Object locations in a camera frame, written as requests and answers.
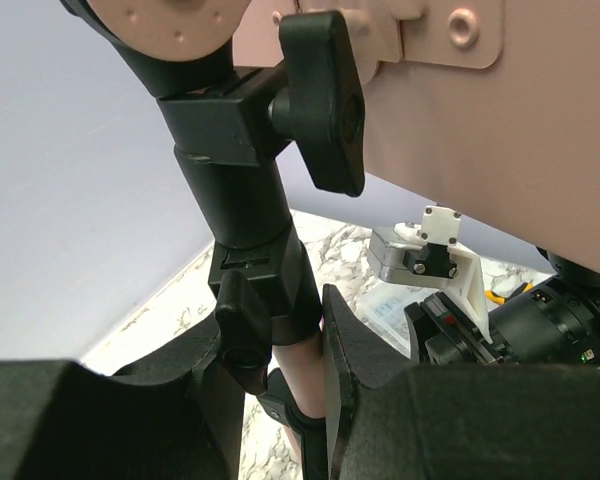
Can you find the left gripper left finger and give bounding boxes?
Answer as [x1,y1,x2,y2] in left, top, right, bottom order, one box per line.
[0,317,244,479]

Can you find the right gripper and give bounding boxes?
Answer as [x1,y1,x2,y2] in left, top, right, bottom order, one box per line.
[404,276,600,368]

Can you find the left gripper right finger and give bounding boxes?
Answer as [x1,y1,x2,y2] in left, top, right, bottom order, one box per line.
[323,285,600,479]

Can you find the pink music stand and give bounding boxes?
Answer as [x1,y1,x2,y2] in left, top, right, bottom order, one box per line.
[66,1,600,479]

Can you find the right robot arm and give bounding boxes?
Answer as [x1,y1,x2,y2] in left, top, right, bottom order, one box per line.
[404,251,600,368]

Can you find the yellow black pliers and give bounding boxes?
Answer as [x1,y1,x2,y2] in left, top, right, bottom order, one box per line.
[484,282,534,307]

